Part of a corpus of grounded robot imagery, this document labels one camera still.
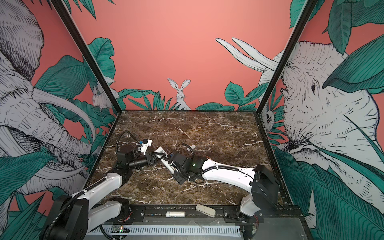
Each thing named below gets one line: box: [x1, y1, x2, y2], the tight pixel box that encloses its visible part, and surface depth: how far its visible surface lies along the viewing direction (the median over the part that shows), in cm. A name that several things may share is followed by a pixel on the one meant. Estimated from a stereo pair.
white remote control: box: [154, 146, 179, 173], surface depth 80 cm
